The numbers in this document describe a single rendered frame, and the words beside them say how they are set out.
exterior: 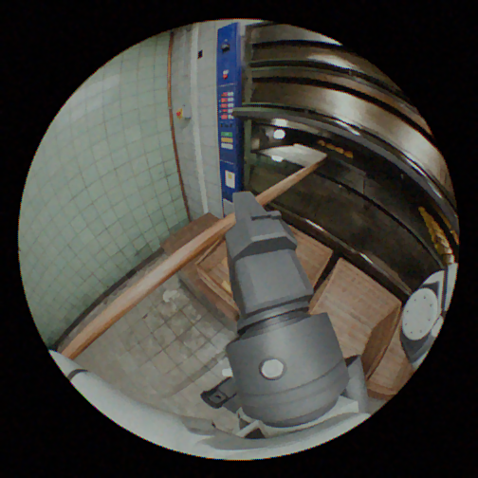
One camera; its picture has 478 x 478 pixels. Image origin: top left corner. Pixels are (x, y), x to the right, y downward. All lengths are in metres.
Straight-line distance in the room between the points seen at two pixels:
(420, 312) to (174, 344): 1.53
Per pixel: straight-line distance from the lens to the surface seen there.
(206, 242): 0.29
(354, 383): 0.16
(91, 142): 1.44
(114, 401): 0.16
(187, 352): 1.48
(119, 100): 1.50
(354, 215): 0.78
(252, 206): 0.15
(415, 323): 0.28
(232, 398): 1.30
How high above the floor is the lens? 1.41
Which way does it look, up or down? 47 degrees down
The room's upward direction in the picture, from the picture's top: straight up
